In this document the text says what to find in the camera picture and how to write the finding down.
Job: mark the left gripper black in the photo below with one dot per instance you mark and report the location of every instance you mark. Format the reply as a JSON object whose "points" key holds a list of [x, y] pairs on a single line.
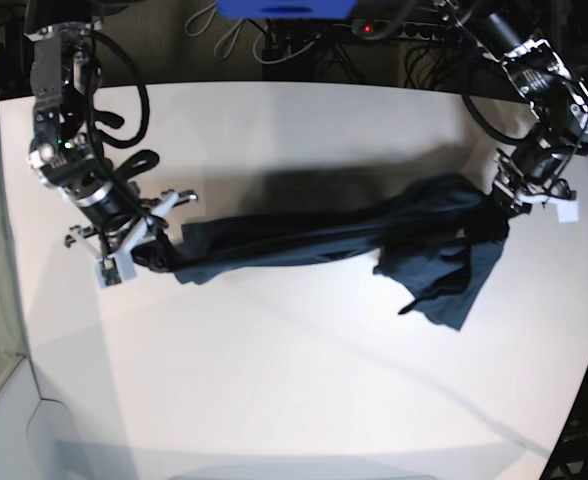
{"points": [[542, 165]]}

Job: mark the blue plastic box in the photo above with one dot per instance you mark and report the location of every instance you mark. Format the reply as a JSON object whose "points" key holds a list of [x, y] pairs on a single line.
{"points": [[286, 9]]}

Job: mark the black power strip red switch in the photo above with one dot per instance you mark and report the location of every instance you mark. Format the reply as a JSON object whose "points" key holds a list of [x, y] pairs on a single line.
{"points": [[421, 31]]}

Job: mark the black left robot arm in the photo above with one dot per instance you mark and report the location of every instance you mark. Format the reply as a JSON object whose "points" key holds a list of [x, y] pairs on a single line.
{"points": [[504, 33]]}

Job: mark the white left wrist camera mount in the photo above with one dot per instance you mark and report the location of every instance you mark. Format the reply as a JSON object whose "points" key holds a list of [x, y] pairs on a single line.
{"points": [[516, 195]]}

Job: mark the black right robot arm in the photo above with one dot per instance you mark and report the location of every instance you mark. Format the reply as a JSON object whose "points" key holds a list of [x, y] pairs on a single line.
{"points": [[67, 148]]}

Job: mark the dark blue t-shirt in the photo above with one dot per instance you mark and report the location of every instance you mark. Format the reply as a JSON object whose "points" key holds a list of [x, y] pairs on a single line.
{"points": [[440, 238]]}

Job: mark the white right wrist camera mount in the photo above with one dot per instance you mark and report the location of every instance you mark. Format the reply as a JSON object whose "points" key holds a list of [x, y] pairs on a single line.
{"points": [[114, 267]]}

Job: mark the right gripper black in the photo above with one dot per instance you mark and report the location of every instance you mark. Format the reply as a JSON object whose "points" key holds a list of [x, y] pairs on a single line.
{"points": [[119, 217]]}

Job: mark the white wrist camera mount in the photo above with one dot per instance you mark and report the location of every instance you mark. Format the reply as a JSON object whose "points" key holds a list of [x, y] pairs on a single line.
{"points": [[516, 195], [114, 267]]}

